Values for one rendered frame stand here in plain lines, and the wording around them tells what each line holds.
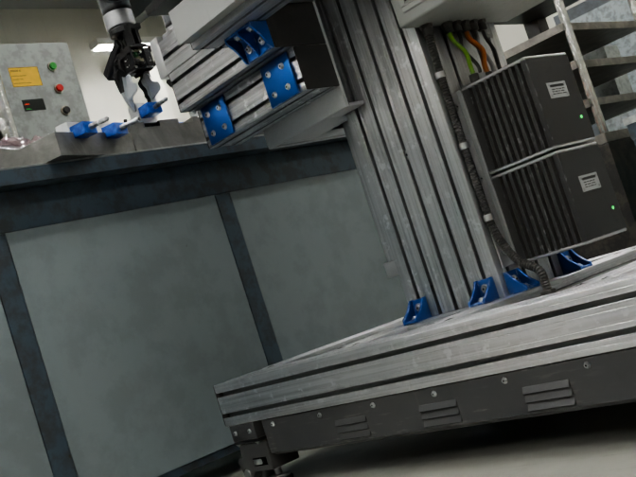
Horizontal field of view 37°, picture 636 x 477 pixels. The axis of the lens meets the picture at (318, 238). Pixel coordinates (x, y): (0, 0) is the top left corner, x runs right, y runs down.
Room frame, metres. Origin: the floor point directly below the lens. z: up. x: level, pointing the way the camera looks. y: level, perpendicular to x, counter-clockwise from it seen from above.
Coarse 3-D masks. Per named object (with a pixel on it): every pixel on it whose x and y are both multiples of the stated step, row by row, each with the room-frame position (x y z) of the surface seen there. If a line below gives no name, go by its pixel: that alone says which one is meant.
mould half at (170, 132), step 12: (168, 120) 2.42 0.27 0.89; (132, 132) 2.33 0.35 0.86; (144, 132) 2.35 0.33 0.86; (156, 132) 2.38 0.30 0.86; (168, 132) 2.41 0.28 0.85; (180, 132) 2.43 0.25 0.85; (192, 132) 2.46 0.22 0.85; (144, 144) 2.35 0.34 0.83; (156, 144) 2.37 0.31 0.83; (168, 144) 2.40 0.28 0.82; (180, 144) 2.42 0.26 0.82
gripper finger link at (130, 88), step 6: (126, 78) 2.36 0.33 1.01; (126, 84) 2.36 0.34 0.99; (132, 84) 2.34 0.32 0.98; (126, 90) 2.36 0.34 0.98; (132, 90) 2.34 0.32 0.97; (126, 96) 2.36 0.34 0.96; (132, 96) 2.35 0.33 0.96; (126, 102) 2.36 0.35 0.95; (132, 102) 2.37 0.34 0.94; (132, 108) 2.36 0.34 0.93
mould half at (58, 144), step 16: (32, 144) 2.08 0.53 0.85; (48, 144) 2.06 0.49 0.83; (64, 144) 2.07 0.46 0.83; (80, 144) 2.12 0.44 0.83; (96, 144) 2.16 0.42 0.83; (112, 144) 2.21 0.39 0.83; (128, 144) 2.26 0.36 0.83; (0, 160) 2.13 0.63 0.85; (16, 160) 2.11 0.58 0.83; (32, 160) 2.09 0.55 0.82; (48, 160) 2.07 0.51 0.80
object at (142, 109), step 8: (136, 104) 2.37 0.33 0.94; (144, 104) 2.35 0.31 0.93; (152, 104) 2.35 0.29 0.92; (160, 104) 2.34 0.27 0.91; (136, 112) 2.37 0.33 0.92; (144, 112) 2.35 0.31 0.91; (152, 112) 2.35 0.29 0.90; (160, 112) 2.37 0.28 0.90; (144, 120) 2.37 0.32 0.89; (152, 120) 2.39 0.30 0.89
